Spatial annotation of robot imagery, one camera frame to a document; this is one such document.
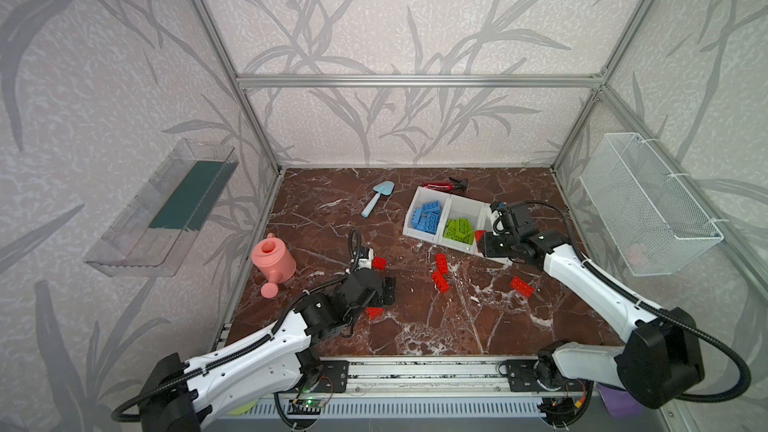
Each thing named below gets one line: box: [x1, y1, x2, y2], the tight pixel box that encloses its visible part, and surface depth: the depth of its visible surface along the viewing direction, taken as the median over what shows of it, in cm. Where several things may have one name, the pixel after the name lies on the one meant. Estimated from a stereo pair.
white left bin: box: [403, 186, 452, 244], surface depth 103 cm
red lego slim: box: [431, 270, 450, 293], surface depth 90 cm
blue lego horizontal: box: [422, 200, 441, 212], surface depth 106 cm
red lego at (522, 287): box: [510, 276, 535, 298], surface depth 90 cm
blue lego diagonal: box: [412, 208, 422, 229], surface depth 104 cm
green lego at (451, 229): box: [443, 218, 462, 240], surface depth 98 cm
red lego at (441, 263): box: [435, 253, 449, 274], surface depth 95 cm
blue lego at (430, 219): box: [417, 206, 442, 235], surface depth 102 cm
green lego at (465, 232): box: [458, 218, 475, 245], surface depth 98 cm
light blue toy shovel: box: [361, 180, 395, 218], surface depth 112 cm
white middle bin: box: [437, 194, 485, 254], surface depth 101 cm
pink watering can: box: [251, 233, 297, 299], surface depth 86 cm
